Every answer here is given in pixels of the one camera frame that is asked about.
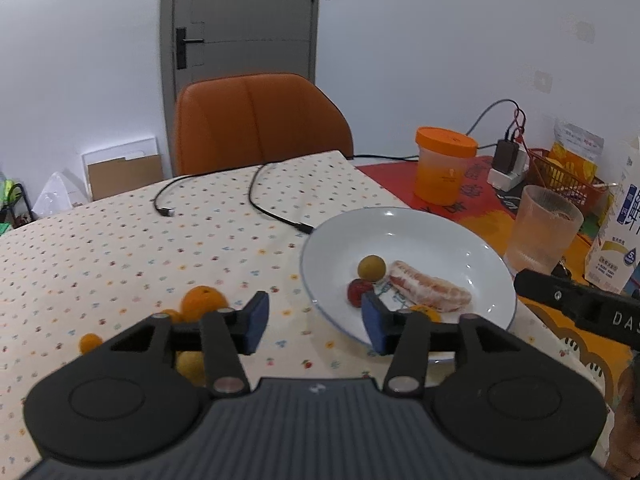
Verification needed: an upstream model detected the dotted white tablecloth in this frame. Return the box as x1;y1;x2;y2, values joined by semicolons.
1;152;404;479

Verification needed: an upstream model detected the white milk carton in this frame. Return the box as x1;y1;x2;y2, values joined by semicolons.
585;138;640;296

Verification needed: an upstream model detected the grey power cable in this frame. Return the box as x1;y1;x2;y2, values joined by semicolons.
464;97;522;137

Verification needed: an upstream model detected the large orange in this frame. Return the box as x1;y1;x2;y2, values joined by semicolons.
180;285;229;323

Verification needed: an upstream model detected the white plastic bag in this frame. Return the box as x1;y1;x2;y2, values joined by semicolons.
32;171;89;219

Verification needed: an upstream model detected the snack bag in basket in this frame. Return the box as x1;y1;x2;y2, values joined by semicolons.
548;119;604;183

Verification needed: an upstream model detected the small orange kumquat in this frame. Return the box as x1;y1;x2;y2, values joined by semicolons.
78;333;103;356

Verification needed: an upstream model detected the black usb cable left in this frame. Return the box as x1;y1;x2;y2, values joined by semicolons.
152;162;281;218

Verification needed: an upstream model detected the white round plate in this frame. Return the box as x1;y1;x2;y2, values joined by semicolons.
299;207;518;361

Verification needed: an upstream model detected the white board against wall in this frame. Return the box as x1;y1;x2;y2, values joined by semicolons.
81;136;158;168

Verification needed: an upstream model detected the orange wire basket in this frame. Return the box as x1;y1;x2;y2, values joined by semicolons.
526;148;608;214

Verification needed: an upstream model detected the red cherry tomato in plate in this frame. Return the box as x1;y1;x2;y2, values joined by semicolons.
346;278;374;308

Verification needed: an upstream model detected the black door handle lock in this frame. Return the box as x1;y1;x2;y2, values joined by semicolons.
175;27;205;70

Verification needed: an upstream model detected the black metal rack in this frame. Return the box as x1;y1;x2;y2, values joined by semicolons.
0;179;35;232

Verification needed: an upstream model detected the orange fruit in plate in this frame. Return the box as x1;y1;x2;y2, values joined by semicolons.
410;304;442;323

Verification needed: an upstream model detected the small tangerine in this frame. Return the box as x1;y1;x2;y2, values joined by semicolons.
163;309;184;324

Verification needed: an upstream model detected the white power strip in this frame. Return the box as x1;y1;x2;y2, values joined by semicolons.
487;146;529;192

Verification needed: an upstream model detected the black usb cable right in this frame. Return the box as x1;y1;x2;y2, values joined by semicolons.
247;153;421;235

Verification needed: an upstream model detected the black usb cable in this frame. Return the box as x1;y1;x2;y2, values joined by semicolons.
247;153;421;235
152;162;281;218

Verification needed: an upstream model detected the grey door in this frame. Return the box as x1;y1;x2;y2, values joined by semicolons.
159;0;321;111

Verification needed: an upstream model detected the orange leather chair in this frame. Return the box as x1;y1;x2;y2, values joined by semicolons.
174;73;354;176

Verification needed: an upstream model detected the cardboard sheet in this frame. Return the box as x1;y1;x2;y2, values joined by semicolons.
88;155;164;202

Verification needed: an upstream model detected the brown longan fruit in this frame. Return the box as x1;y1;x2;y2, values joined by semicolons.
357;255;387;283

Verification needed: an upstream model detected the orange lidded plastic jar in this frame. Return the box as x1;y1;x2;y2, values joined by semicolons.
413;126;478;206

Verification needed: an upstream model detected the yellow green fruit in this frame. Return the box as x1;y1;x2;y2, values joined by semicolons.
175;351;206;387

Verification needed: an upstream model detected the black charger plug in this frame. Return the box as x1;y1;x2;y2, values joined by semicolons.
491;139;520;174

